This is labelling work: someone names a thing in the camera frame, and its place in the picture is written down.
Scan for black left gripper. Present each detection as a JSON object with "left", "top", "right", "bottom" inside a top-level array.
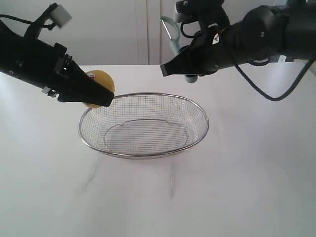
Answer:
[{"left": 0, "top": 21, "right": 115, "bottom": 107}]

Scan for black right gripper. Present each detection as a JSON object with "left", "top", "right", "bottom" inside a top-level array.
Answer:
[{"left": 160, "top": 24, "right": 237, "bottom": 77}]

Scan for teal handled vegetable peeler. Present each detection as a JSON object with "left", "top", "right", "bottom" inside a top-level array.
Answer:
[{"left": 159, "top": 16, "right": 198, "bottom": 84}]

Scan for yellow lemon with sticker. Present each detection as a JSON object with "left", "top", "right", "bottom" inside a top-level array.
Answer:
[{"left": 83, "top": 70, "right": 115, "bottom": 109}]

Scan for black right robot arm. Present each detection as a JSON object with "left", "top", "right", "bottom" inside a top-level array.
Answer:
[{"left": 160, "top": 0, "right": 316, "bottom": 77}]

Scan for white cabinet doors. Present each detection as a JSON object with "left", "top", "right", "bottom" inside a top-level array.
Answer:
[{"left": 0, "top": 0, "right": 247, "bottom": 67}]

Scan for oval steel mesh basket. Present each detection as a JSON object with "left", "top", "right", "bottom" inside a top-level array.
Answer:
[{"left": 78, "top": 92, "right": 209, "bottom": 159}]

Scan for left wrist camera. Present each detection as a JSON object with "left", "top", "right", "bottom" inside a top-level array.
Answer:
[{"left": 23, "top": 3, "right": 72, "bottom": 40}]

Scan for black left camera cable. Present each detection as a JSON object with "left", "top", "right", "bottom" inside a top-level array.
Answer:
[{"left": 0, "top": 14, "right": 33, "bottom": 25}]

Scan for black camera cable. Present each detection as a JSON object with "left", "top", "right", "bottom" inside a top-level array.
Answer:
[
  {"left": 0, "top": 14, "right": 33, "bottom": 25},
  {"left": 180, "top": 21, "right": 316, "bottom": 102}
]

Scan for black right camera cable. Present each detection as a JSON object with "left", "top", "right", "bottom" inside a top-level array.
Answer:
[{"left": 180, "top": 21, "right": 316, "bottom": 102}]

